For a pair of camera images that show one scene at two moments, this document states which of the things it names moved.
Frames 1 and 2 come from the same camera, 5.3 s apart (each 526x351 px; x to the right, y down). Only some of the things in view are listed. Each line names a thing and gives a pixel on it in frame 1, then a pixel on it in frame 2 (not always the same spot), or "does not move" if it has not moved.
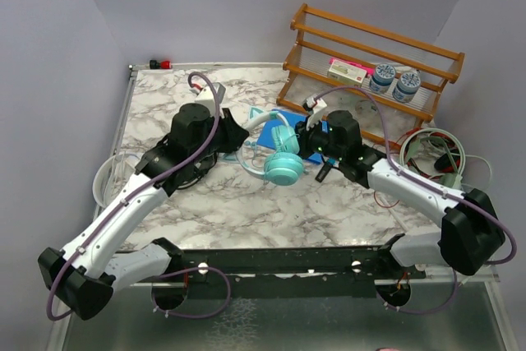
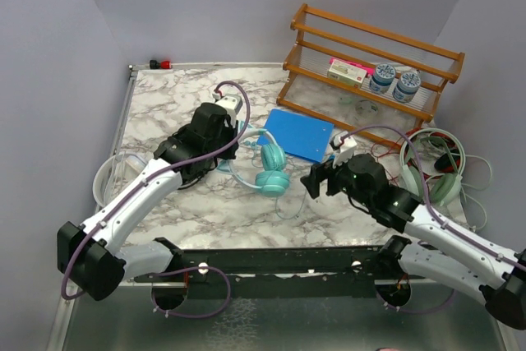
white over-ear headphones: x=112 y=175 does not move
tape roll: x=365 y=107 does not move
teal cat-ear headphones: x=283 y=167 to x=272 y=180
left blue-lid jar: x=381 y=80 does not move
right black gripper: x=304 y=136 to x=319 y=172
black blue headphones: x=191 y=173 does not move
